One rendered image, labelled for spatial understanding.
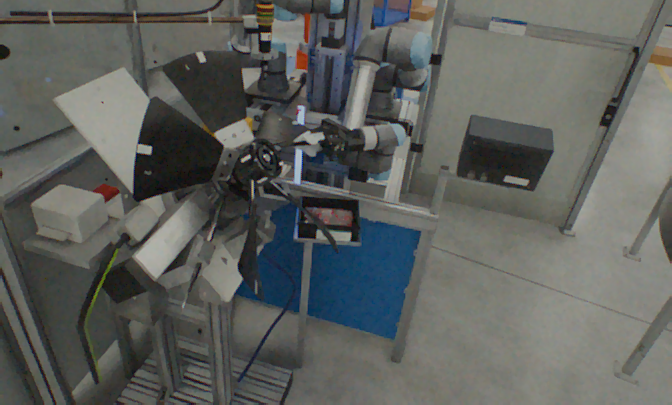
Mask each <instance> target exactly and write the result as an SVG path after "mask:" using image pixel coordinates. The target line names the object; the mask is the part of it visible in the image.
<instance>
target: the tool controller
mask: <svg viewBox="0 0 672 405"><path fill-rule="evenodd" d="M553 153H554V141H553V130H552V129H550V128H545V127H538V126H533V125H527V124H520V123H515V122H509V121H504V120H497V119H492V117H486V116H480V115H474V114H472V115H471V116H470V121H469V124H468V127H467V130H466V135H465V138H463V141H462V145H461V148H460V152H459V156H458V164H457V173H456V175H457V176H461V177H467V178H472V179H477V181H483V182H487V183H492V184H497V185H503V186H508V187H512V188H517V189H523V190H528V191H534V190H535V188H536V186H537V184H538V183H539V180H540V178H541V176H543V174H544V172H545V170H546V168H547V166H548V163H549V161H550V159H551V157H552V155H553Z"/></svg>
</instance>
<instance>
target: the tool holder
mask: <svg viewBox="0 0 672 405"><path fill-rule="evenodd" d="M242 17H243V23H242V25H243V28H244V31H245V33H246V34H249V50H250V51H251V55H252V57H254V58H257V59H275V58H277V57H278V51H277V50H275V49H271V52H270V53H261V52H259V51H258V27H257V25H256V18H249V17H246V16H242Z"/></svg>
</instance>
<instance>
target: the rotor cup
mask: <svg viewBox="0 0 672 405"><path fill-rule="evenodd" d="M238 149H240V154H239V157H238V159H237V161H236V164H234V167H233V169H232V172H231V174H230V176H229V178H228V179H227V181H218V182H219V184H221V186H222V187H223V189H224V190H225V191H226V192H227V193H228V195H230V196H231V197H233V198H236V199H239V200H244V196H245V195H248V187H249V179H250V178H252V179H253V182H254V191H256V190H257V188H259V187H261V186H263V185H265V184H267V183H269V182H271V181H273V180H275V178H277V177H278V176H279V175H281V174H282V172H283V161H282V158H281V155H279V153H278V151H277V149H276V147H275V146H274V145H273V144H272V143H271V142H270V141H269V140H267V139H264V138H256V139H254V140H252V141H249V142H248V143H246V144H244V145H243V146H241V147H239V148H238ZM265 154H267V155H269V157H270V161H267V160H265V159H264V155H265ZM247 156H250V158H248V159H247V160H245V161H243V162H242V159H243V158H245V157H247ZM264 177H267V180H264V181H262V182H261V183H257V182H259V181H260V180H262V178H264Z"/></svg>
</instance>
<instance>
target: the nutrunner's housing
mask: <svg viewBox="0 0 672 405"><path fill-rule="evenodd" d="M271 42H272V25H260V24H258V51H259V52H261V53H270V52H271ZM259 64H260V65H261V66H268V65H270V59H260V61H259Z"/></svg>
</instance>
